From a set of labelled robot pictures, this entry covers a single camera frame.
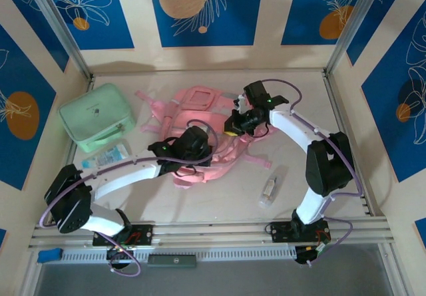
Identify pink school backpack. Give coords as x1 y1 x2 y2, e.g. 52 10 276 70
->
134 85 279 190

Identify clear plastic supply tube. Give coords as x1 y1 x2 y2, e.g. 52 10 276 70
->
258 165 288 210

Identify blue tissue packet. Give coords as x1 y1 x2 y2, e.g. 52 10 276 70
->
82 139 132 170

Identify mint green zip case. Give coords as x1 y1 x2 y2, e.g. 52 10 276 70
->
59 82 136 153

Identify blue poster beige circle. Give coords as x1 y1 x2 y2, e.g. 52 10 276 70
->
147 0 266 48

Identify grey green rectangular device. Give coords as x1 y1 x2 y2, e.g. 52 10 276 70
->
147 254 197 269

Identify blue poster orange circle fern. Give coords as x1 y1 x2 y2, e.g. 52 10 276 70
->
280 0 373 47

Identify blue poster dark circle leaves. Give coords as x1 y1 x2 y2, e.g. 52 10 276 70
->
361 1 426 183

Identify blue poster white flower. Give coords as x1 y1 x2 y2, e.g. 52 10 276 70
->
43 0 136 51

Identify blue poster thin white lines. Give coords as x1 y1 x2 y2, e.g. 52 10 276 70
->
345 0 412 66

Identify blue foam block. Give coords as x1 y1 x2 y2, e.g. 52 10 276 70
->
37 248 63 263

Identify blue poster orange oval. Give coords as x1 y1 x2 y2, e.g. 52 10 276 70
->
0 23 57 190

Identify blue poster white leaf lines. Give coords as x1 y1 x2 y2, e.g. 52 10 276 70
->
0 0 71 73

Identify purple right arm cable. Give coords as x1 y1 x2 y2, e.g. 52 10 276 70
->
261 78 363 267

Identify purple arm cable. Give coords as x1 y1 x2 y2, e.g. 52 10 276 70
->
39 118 220 279
261 78 363 267

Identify aluminium front frame rail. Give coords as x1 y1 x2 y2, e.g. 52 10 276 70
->
28 222 397 252

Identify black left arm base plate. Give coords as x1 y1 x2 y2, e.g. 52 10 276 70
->
92 224 156 247

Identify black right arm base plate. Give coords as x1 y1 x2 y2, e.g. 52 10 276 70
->
270 221 330 243

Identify grey slotted cable duct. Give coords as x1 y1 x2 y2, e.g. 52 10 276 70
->
61 246 297 263

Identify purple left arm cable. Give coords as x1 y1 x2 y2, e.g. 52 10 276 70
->
39 118 220 279

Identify aluminium corner post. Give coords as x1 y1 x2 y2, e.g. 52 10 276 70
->
324 0 380 77
23 0 94 80

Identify black cable bracket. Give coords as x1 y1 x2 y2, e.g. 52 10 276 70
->
294 245 329 267
105 246 134 272

